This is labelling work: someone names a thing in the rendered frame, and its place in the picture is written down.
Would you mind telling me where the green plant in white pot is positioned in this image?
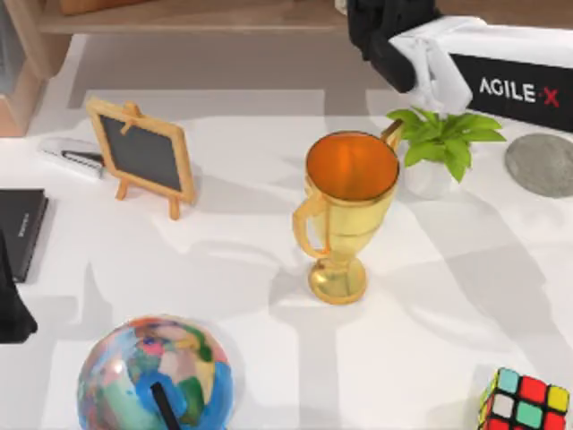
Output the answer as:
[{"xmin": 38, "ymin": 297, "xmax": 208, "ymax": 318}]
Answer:
[{"xmin": 386, "ymin": 106, "xmax": 508, "ymax": 201}]

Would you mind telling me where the wooden shelf unit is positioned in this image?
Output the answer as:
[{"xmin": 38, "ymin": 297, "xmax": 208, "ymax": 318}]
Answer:
[{"xmin": 0, "ymin": 0, "xmax": 351, "ymax": 138}]

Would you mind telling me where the gold trophy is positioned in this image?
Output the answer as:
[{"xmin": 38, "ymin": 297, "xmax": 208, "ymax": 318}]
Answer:
[{"xmin": 292, "ymin": 120, "xmax": 405, "ymax": 306}]

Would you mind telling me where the grey round coaster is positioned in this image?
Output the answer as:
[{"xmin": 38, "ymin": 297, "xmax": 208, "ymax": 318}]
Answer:
[{"xmin": 505, "ymin": 133, "xmax": 573, "ymax": 200}]

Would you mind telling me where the framed blackboard on easel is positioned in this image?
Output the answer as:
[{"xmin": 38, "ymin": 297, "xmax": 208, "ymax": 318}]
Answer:
[{"xmin": 84, "ymin": 95, "xmax": 199, "ymax": 222}]

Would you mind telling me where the white stapler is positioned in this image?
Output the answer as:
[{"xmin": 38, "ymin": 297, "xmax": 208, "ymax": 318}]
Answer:
[{"xmin": 40, "ymin": 137, "xmax": 107, "ymax": 181}]

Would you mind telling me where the colourful puzzle cube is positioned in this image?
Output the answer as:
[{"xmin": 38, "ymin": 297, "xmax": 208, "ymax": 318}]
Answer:
[{"xmin": 478, "ymin": 366, "xmax": 572, "ymax": 430}]

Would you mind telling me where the black book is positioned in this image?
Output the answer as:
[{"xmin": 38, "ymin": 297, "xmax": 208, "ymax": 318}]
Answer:
[{"xmin": 0, "ymin": 188, "xmax": 50, "ymax": 285}]

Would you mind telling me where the colourful globe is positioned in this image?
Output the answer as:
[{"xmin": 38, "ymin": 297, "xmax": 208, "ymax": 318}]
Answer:
[{"xmin": 76, "ymin": 314, "xmax": 236, "ymax": 430}]

